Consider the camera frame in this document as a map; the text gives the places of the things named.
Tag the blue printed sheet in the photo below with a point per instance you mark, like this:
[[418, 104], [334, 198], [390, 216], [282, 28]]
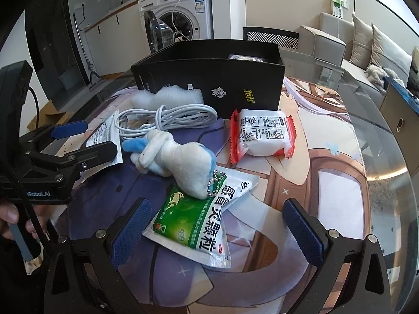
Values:
[[404, 89]]

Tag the person's left hand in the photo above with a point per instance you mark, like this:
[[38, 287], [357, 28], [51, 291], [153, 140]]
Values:
[[9, 215]]

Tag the beige side cabinet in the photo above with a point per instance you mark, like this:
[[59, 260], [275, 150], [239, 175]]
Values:
[[399, 124]]

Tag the brown cardboard box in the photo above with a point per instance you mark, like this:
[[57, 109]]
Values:
[[49, 111]]

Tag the black chair with patterned back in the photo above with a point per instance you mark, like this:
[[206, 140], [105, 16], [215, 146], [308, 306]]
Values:
[[271, 37]]

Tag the white foam block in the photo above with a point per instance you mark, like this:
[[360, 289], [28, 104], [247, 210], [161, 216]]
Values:
[[170, 96]]

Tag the white and blue plush toy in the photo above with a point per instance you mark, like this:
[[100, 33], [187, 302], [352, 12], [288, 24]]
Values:
[[183, 166]]

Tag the clear plastic packet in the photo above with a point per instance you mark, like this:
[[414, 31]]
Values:
[[247, 58]]

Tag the white and green wall device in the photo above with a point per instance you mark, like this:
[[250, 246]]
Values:
[[337, 5]]

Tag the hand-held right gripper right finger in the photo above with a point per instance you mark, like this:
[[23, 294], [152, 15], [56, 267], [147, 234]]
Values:
[[302, 232]]

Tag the beige sofa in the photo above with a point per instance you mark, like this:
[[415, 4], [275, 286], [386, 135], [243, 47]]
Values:
[[327, 42]]

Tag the black jacket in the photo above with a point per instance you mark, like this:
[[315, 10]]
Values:
[[415, 68]]

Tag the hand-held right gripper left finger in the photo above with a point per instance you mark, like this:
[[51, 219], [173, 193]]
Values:
[[131, 232]]

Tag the beige cushion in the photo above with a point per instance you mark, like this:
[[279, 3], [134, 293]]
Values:
[[360, 42]]

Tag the white washing machine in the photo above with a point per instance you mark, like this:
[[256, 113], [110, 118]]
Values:
[[196, 6]]

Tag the red and white tissue packet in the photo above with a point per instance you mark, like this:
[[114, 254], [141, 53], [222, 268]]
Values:
[[262, 134]]

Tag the large dark panel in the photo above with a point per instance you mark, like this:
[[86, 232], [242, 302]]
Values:
[[55, 39]]

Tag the white kitchen counter cabinet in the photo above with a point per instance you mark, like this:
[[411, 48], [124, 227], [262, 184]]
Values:
[[111, 39]]

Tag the grey fuzzy cloth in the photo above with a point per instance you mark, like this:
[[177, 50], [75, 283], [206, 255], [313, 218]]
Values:
[[376, 72]]

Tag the black cardboard box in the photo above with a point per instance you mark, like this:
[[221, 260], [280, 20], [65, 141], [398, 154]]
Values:
[[196, 72]]

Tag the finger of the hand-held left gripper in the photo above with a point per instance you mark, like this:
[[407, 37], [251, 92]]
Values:
[[98, 153], [70, 130]]

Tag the green and white medicine packet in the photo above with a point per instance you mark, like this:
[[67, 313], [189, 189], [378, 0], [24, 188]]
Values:
[[196, 222]]

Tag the grey cushion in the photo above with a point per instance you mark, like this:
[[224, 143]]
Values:
[[389, 52]]

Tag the printed table mat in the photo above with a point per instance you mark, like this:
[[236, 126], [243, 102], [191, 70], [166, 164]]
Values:
[[327, 186]]

